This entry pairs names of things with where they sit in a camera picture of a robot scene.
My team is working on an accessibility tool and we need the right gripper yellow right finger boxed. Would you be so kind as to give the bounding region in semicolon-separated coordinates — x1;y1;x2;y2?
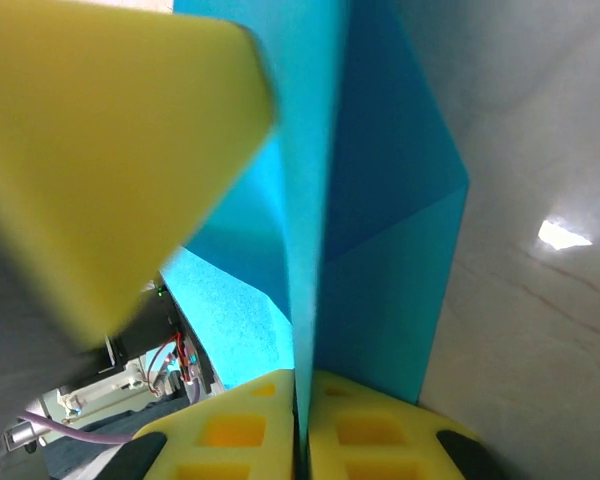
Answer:
307;370;502;480

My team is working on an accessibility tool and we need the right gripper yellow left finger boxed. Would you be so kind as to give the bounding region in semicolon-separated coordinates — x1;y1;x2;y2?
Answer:
107;368;298;480

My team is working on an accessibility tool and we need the blue square paper sheet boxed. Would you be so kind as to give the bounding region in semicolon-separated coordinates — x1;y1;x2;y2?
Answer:
158;0;471;441

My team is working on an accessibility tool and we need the slotted white cable duct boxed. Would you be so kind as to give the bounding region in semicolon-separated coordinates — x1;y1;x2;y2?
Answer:
54;367;181;416

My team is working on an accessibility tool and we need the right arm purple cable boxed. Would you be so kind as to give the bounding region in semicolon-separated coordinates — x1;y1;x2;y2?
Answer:
17;382;204;446

